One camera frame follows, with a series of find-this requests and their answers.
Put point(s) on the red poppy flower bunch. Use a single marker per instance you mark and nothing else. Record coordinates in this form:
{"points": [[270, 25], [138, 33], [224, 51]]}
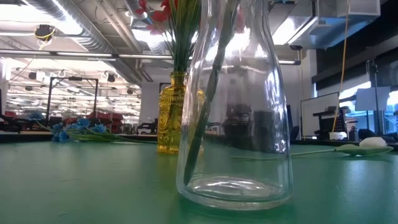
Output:
{"points": [[183, 40]]}

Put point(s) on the clear glass vase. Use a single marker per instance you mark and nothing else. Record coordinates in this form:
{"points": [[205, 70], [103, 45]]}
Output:
{"points": [[273, 174]]}

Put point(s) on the blue flower bunch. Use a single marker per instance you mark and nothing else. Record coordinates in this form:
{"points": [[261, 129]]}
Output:
{"points": [[81, 123], [203, 118]]}

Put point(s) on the white tulip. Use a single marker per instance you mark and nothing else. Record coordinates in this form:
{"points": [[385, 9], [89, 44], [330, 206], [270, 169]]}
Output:
{"points": [[373, 142]]}

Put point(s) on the black background gantry frame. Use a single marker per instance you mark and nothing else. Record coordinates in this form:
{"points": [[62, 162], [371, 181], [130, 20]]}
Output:
{"points": [[49, 99]]}

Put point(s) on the black office chair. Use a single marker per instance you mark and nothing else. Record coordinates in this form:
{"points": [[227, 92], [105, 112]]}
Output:
{"points": [[294, 133]]}

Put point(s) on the black tripod stand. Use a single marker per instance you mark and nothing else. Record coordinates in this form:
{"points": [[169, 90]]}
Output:
{"points": [[374, 99]]}

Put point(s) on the ceiling tube light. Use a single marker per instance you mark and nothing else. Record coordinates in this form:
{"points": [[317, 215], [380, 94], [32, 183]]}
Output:
{"points": [[289, 62], [93, 54]]}

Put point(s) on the yellow glass vase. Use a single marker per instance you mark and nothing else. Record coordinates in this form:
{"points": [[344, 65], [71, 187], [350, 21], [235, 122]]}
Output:
{"points": [[168, 118]]}

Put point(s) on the whiteboard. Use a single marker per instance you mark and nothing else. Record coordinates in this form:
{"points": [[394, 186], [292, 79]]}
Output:
{"points": [[320, 109]]}

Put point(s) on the black security camera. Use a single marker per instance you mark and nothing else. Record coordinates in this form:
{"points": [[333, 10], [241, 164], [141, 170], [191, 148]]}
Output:
{"points": [[296, 47]]}

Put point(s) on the white paper sheet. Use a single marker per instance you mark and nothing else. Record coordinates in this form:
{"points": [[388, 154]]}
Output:
{"points": [[373, 99]]}

